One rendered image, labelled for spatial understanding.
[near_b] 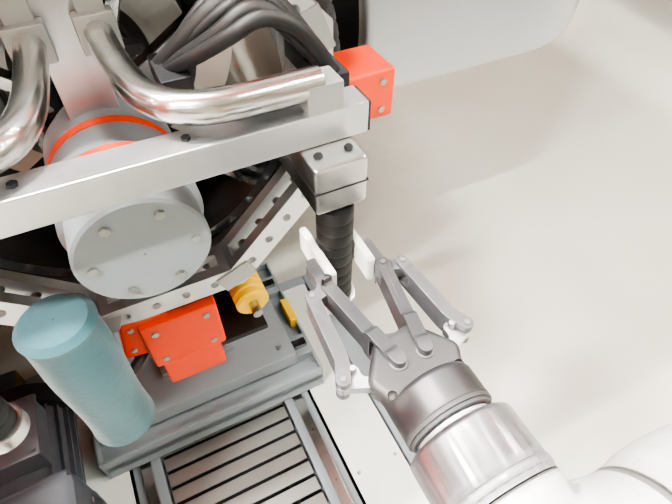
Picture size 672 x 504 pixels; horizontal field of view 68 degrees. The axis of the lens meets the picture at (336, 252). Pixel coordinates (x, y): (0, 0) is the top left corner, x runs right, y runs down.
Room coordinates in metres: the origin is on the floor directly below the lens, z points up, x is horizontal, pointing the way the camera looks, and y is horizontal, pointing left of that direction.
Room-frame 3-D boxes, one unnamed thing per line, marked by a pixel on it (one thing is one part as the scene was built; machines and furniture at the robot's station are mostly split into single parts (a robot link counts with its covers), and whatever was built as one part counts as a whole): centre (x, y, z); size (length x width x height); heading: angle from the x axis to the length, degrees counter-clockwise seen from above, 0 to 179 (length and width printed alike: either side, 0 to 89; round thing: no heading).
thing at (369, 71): (0.62, -0.02, 0.85); 0.09 x 0.08 x 0.07; 116
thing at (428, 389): (0.20, -0.07, 0.83); 0.09 x 0.08 x 0.07; 26
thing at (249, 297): (0.62, 0.19, 0.51); 0.29 x 0.06 x 0.06; 26
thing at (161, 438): (0.63, 0.33, 0.13); 0.50 x 0.36 x 0.10; 116
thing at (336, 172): (0.37, 0.01, 0.93); 0.09 x 0.05 x 0.05; 26
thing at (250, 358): (0.63, 0.33, 0.32); 0.40 x 0.30 x 0.28; 116
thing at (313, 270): (0.29, 0.02, 0.83); 0.05 x 0.03 x 0.01; 27
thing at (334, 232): (0.34, 0.00, 0.83); 0.04 x 0.04 x 0.16
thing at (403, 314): (0.27, -0.06, 0.83); 0.11 x 0.01 x 0.04; 15
